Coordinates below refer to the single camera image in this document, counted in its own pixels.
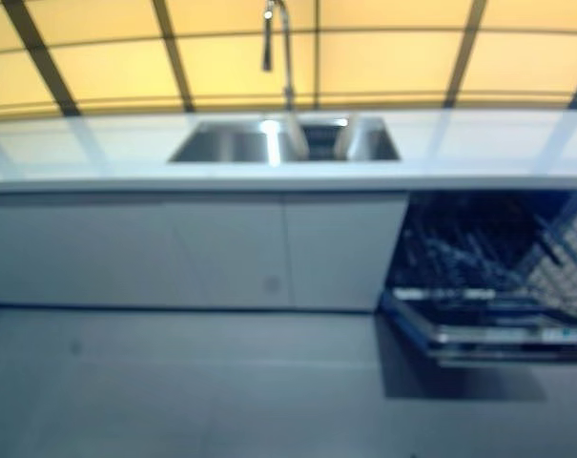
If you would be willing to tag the open dishwasher door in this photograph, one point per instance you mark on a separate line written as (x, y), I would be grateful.
(483, 331)

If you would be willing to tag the white glossy cabinet door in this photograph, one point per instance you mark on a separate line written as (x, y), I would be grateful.
(102, 248)
(340, 248)

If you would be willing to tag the black steel roll-up rack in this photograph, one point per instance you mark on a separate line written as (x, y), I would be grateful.
(322, 140)

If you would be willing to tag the stainless steel sink basin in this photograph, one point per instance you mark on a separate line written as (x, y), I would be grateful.
(221, 143)

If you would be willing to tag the chrome pull-down kitchen faucet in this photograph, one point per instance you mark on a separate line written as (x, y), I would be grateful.
(288, 71)

